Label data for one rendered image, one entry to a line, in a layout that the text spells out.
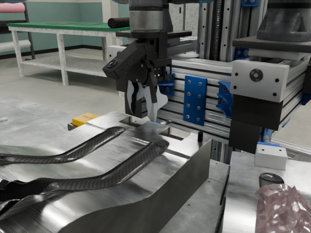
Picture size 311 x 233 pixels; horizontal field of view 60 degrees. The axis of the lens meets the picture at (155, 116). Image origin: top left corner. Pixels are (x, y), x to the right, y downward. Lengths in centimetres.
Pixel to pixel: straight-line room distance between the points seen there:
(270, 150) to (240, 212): 21
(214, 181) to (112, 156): 22
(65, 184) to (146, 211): 12
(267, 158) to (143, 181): 23
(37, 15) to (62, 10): 79
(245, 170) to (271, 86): 29
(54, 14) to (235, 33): 750
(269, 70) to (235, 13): 35
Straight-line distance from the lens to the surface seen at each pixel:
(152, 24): 61
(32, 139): 79
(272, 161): 53
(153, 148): 50
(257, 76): 74
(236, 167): 52
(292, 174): 53
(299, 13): 86
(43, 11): 815
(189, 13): 614
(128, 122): 63
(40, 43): 807
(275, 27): 85
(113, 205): 33
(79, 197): 33
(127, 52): 62
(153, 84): 61
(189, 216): 48
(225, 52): 103
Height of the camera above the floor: 112
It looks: 22 degrees down
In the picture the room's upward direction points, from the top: straight up
